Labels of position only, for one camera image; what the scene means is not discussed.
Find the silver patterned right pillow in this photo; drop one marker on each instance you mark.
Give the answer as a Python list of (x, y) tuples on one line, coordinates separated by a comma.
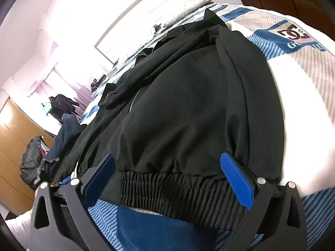
[(179, 10)]

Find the light wooden wardrobe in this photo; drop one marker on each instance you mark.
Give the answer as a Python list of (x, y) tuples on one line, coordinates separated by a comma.
[(17, 130)]

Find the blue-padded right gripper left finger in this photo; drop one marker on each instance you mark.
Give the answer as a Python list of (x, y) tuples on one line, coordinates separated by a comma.
[(60, 218)]

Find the black zip-up jacket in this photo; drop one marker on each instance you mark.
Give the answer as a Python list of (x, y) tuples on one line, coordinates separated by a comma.
[(202, 91)]

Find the pink window curtain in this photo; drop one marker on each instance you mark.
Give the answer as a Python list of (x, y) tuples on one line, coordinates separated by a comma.
[(55, 84)]

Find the black backpack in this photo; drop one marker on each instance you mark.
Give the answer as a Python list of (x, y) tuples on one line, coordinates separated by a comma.
[(33, 167)]

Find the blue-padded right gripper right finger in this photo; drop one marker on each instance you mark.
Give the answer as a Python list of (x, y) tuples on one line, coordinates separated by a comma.
[(275, 218)]

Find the dark clothes on rack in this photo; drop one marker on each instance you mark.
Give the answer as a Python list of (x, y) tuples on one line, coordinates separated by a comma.
[(62, 105)]

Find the blue checkered bed blanket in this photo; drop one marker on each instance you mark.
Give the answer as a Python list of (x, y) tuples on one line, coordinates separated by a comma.
[(303, 72)]

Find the navy striped garment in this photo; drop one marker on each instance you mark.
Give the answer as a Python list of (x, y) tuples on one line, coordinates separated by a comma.
[(63, 142)]

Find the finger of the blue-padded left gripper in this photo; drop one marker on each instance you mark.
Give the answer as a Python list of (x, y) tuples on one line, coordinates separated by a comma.
[(49, 164)]

